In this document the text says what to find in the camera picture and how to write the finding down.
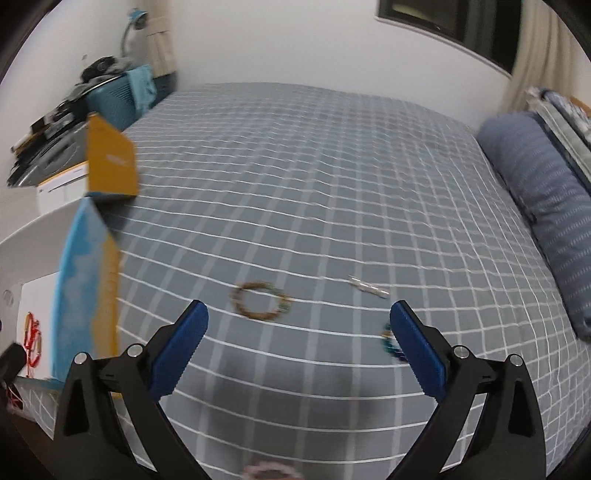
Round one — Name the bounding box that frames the grey plaid pillow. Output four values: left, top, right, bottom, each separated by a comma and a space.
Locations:
526, 87, 591, 186

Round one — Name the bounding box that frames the beige curtain right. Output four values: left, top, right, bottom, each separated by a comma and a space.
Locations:
499, 1, 590, 113

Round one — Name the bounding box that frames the pink white bead bracelet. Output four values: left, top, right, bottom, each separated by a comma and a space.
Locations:
241, 460, 306, 480

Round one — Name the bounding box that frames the red cord bracelet gold bar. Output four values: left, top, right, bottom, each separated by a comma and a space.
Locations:
23, 312, 42, 369

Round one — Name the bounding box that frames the brown wooden bead bracelet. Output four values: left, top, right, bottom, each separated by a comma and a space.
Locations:
231, 280, 295, 322

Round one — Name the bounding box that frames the beige curtain left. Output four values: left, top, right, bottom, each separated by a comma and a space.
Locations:
137, 0, 177, 99

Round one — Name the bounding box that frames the blue striped bolster pillow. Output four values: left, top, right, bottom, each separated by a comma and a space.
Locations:
477, 112, 590, 341

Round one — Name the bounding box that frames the light blue cloth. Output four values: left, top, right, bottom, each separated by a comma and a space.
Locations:
126, 64, 157, 117

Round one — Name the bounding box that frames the dark window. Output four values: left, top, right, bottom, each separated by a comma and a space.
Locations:
378, 0, 522, 73

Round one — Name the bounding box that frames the teal suitcase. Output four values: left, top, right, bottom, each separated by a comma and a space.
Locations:
84, 75, 137, 131

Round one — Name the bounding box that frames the beige curtain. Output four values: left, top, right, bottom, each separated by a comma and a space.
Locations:
137, 0, 177, 99
499, 1, 590, 113

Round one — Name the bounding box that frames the wooden headboard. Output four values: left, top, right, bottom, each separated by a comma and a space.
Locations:
570, 96, 591, 117

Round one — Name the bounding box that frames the blue yellow cardboard box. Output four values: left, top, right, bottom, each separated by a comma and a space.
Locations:
0, 112, 139, 384

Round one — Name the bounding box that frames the blue desk lamp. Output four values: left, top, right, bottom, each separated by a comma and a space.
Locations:
120, 7, 148, 57

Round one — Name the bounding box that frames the white pearl strand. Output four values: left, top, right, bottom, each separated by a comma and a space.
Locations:
349, 276, 390, 299

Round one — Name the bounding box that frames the multicolour glass bead bracelet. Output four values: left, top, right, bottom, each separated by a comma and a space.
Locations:
380, 322, 410, 362

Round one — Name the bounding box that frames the grey white checked bedsheet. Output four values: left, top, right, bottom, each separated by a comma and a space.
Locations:
18, 81, 591, 480

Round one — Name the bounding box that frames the grey suitcase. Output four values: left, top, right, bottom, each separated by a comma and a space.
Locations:
7, 122, 89, 188

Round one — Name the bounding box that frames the black clutter pile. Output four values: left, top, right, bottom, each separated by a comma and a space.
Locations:
80, 56, 136, 83

